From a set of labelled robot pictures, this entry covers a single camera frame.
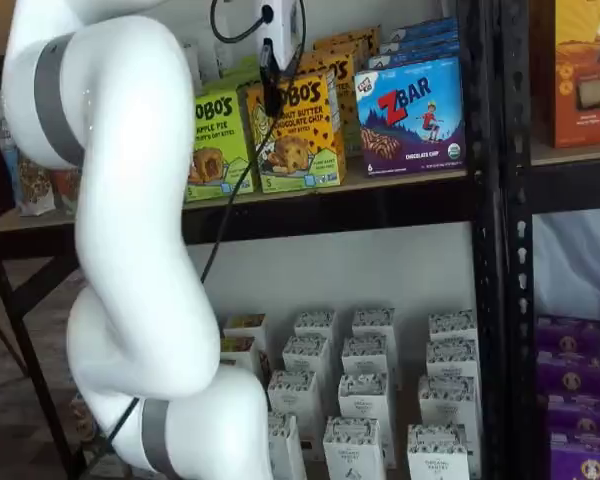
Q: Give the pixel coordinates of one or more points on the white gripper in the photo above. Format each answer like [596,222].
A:
[286,25]

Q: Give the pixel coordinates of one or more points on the orange Bobo's peanut butter box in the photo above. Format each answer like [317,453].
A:
[350,40]
[300,150]
[342,70]

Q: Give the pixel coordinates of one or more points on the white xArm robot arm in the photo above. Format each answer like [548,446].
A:
[130,150]

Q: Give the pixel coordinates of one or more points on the green Bobo's apple pie box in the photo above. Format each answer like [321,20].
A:
[220,150]
[245,75]

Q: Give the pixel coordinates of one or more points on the blue purple Zbar box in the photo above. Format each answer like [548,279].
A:
[410,115]
[415,54]
[425,27]
[420,41]

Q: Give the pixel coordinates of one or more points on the yellow white granola box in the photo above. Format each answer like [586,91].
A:
[245,325]
[237,350]

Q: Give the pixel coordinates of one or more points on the white patterned pantry box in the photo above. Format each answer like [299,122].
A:
[451,357]
[437,452]
[315,324]
[292,395]
[306,355]
[364,397]
[451,326]
[449,400]
[364,355]
[374,324]
[286,445]
[351,447]

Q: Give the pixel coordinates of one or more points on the black metal shelf rack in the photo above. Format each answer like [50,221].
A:
[487,250]
[517,250]

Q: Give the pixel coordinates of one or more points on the light wooden shelf board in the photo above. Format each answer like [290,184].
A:
[30,222]

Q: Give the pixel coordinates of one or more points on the large orange snack box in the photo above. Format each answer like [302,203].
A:
[585,75]

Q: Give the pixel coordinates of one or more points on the purple snack box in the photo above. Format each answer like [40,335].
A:
[572,374]
[585,457]
[585,417]
[570,334]

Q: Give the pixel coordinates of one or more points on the orange label granola bag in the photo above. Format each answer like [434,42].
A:
[65,190]

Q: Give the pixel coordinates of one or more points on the white granola bag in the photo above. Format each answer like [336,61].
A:
[32,185]
[2,135]

